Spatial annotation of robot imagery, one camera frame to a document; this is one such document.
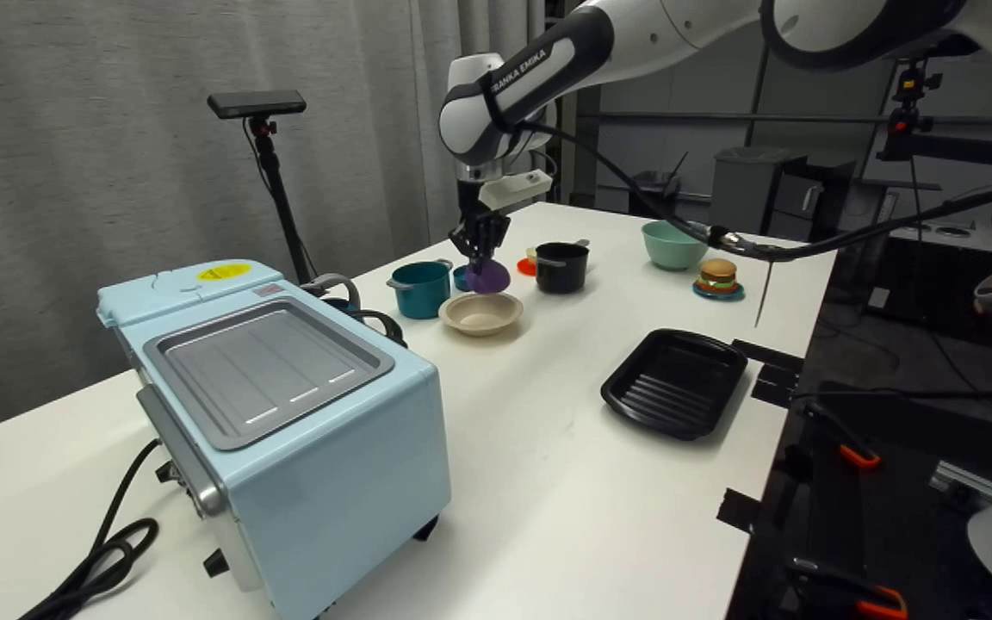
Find small teal plate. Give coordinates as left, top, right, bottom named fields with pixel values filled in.
left=689, top=277, right=749, bottom=306

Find black grill tray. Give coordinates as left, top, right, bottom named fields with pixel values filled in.
left=598, top=323, right=749, bottom=446

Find beige plate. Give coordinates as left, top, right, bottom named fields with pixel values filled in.
left=438, top=289, right=526, bottom=340

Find toy burger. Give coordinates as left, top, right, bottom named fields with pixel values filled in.
left=696, top=255, right=745, bottom=293

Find black camera bar on tripod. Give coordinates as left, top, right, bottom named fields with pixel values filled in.
left=202, top=87, right=310, bottom=125

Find teal toy pot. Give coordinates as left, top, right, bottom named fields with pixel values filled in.
left=384, top=257, right=457, bottom=323

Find orange handled clamp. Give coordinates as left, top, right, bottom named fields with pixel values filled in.
left=799, top=400, right=885, bottom=475
left=784, top=556, right=911, bottom=620

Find grey curtain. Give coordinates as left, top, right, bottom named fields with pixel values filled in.
left=0, top=0, right=546, bottom=442

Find teal bowl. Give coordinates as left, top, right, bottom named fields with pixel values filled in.
left=638, top=218, right=708, bottom=277

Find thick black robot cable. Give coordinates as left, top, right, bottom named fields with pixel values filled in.
left=511, top=114, right=992, bottom=268

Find black camera mount red knobs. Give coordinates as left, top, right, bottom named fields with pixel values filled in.
left=883, top=60, right=942, bottom=146

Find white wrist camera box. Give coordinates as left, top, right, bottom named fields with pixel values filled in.
left=474, top=165, right=554, bottom=215

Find black toaster power cord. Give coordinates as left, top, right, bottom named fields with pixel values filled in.
left=18, top=433, right=180, bottom=620

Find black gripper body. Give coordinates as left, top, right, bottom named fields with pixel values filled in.
left=451, top=170, right=515, bottom=245

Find black tripod stand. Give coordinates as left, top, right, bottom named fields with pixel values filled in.
left=245, top=114, right=325, bottom=289

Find light blue toaster oven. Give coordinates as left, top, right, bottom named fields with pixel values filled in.
left=92, top=255, right=454, bottom=620

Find purple toy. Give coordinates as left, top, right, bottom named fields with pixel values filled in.
left=454, top=257, right=514, bottom=298

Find grey cabinet box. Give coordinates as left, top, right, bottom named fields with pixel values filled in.
left=708, top=141, right=856, bottom=241

